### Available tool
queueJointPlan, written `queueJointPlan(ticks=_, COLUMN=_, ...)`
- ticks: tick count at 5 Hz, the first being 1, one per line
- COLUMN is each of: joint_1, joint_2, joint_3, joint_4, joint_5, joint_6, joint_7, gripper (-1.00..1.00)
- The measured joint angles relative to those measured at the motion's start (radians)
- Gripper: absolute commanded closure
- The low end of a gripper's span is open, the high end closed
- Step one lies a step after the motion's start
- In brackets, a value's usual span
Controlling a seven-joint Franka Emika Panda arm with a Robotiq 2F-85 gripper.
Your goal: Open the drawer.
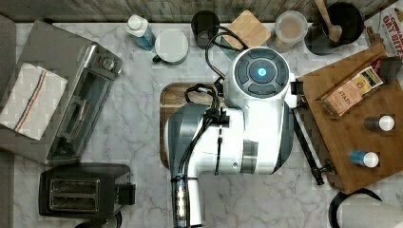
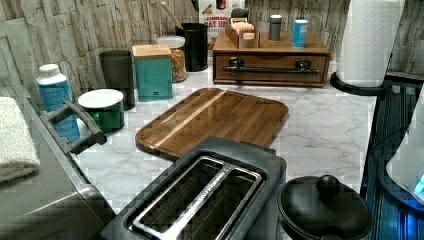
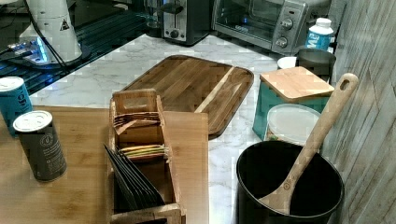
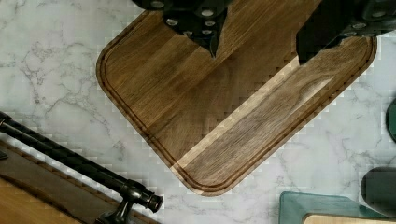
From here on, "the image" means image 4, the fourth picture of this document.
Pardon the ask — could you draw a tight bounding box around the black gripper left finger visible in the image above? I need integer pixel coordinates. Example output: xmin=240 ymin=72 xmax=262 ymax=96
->
xmin=132 ymin=0 xmax=233 ymax=58

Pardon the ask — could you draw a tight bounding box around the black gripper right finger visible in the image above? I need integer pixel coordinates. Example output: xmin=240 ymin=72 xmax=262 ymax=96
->
xmin=296 ymin=0 xmax=396 ymax=64

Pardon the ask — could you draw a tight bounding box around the black metal drawer handle bar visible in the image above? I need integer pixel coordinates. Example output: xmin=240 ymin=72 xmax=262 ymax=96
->
xmin=1 ymin=112 xmax=163 ymax=224

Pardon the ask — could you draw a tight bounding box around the wooden drawer front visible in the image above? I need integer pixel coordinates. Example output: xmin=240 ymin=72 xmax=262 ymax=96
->
xmin=0 ymin=140 xmax=160 ymax=224

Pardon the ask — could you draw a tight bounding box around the dark wooden cutting board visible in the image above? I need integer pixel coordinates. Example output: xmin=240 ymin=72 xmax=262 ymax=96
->
xmin=96 ymin=0 xmax=377 ymax=196

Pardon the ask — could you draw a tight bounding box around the dark green rim object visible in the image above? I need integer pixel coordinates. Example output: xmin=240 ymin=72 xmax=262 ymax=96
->
xmin=386 ymin=100 xmax=396 ymax=142

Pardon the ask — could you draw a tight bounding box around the dark green round object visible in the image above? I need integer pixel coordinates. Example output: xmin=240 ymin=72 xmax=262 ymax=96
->
xmin=361 ymin=167 xmax=396 ymax=217

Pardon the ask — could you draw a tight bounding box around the light wooden board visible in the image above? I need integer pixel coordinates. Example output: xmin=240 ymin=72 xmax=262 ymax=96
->
xmin=303 ymin=215 xmax=396 ymax=224

